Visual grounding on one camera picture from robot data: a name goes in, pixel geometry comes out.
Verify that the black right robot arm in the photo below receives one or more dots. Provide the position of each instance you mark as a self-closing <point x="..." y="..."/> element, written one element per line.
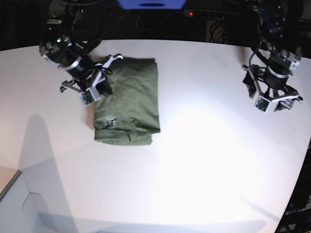
<point x="58" y="46"/>

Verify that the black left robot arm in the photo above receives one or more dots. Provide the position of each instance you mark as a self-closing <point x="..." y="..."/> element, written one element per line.
<point x="271" y="63"/>

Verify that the olive green t-shirt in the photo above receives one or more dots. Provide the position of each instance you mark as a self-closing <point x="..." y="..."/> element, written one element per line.
<point x="129" y="117"/>

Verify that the black power strip red light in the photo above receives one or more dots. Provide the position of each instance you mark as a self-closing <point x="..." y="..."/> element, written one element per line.
<point x="210" y="14"/>

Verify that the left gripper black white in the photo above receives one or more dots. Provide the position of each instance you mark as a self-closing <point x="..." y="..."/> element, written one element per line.
<point x="269" y="88"/>

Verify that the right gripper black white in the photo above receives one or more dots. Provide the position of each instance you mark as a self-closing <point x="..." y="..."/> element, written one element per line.
<point x="89" y="78"/>

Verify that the blue box at table back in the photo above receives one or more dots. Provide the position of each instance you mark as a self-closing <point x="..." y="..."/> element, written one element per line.
<point x="151" y="4"/>

